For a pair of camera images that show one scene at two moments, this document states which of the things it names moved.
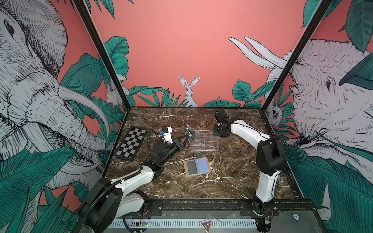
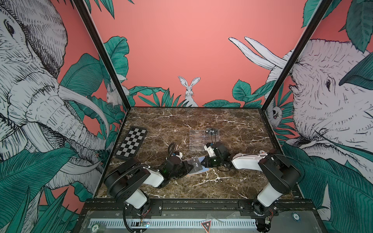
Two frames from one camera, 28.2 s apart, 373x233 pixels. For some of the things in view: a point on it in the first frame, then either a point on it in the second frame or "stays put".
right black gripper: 215,132 to 207,159
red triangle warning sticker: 207,225 stays put
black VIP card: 189,134 to 213,131
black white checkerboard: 129,147 stays put
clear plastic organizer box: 205,141 stays put
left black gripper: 178,145 to 185,165
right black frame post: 322,10 stays put
